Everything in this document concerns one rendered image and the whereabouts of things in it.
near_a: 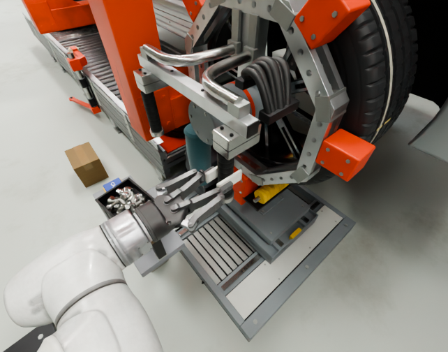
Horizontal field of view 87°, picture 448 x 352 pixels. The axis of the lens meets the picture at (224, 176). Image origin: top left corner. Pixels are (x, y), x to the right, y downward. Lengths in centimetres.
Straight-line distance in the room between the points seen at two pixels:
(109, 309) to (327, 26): 56
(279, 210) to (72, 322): 102
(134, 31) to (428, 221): 181
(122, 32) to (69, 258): 74
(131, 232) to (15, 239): 141
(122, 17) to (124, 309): 83
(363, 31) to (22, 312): 73
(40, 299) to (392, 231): 162
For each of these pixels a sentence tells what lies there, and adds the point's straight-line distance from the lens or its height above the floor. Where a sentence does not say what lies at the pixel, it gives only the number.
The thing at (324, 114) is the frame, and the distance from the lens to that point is 56.
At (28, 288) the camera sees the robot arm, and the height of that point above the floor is 88.
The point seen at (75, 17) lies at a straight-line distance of 295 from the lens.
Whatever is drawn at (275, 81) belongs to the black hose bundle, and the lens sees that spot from 48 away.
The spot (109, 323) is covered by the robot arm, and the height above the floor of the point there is 88.
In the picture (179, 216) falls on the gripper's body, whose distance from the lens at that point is 47.
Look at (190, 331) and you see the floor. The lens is 125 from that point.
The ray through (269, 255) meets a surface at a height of 17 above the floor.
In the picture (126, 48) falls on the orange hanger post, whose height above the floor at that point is 92.
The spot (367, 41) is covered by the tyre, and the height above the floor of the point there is 106.
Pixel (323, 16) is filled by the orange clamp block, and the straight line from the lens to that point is 53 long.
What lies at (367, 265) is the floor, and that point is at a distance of 152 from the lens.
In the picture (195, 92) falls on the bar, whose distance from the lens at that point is 53.
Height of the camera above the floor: 123
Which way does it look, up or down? 48 degrees down
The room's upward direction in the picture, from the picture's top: straight up
